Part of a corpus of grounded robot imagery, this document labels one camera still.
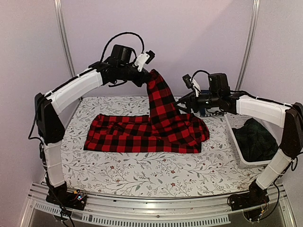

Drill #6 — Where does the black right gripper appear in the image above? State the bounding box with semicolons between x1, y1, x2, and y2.
173;91;221;114

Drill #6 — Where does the dark green plaid garment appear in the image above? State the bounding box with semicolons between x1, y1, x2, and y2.
232;118;278;162

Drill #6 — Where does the aluminium frame post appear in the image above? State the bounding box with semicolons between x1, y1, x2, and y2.
54;0;76;78
236;0;260;90

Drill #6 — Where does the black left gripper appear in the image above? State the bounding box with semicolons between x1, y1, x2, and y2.
119;62;152;87

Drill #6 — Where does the floral patterned table cloth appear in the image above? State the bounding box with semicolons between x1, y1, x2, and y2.
61;96;262;197

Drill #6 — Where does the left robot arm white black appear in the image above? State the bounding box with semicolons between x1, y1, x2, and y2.
28;32;155;205

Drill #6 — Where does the right aluminium frame post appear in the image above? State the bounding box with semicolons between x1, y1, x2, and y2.
236;0;260;90

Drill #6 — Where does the folded navy blue shirt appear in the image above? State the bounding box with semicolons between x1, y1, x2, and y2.
199;90;226;117

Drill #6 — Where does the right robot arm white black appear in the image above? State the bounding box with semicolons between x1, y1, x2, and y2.
175;73;303;206

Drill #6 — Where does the aluminium front rail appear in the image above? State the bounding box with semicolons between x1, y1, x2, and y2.
20;183;297;227

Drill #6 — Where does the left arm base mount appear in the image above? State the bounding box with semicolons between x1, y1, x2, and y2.
46;183;87;210

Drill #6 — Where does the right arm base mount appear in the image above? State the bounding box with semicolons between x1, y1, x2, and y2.
227;180;269;222

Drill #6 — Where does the white plastic laundry basket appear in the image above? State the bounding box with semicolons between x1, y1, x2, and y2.
225;113;279;169

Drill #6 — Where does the left aluminium frame post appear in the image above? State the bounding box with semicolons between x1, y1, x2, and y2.
54;0;76;78

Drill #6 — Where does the red black plaid shirt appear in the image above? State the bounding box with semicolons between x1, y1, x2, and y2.
84;70;210;154

